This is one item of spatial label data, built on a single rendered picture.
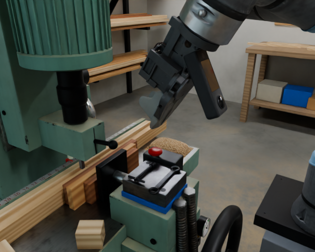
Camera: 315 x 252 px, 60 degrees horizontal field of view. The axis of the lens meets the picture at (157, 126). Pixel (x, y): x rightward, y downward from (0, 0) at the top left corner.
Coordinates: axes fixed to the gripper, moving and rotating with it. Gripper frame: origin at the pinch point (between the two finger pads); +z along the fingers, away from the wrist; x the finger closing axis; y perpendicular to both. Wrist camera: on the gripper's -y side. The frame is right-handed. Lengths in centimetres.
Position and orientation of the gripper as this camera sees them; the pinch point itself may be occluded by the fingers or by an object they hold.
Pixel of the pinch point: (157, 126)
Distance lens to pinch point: 55.0
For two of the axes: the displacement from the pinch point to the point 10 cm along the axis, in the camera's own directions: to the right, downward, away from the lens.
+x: -5.2, 3.5, -7.8
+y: -7.4, -6.4, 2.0
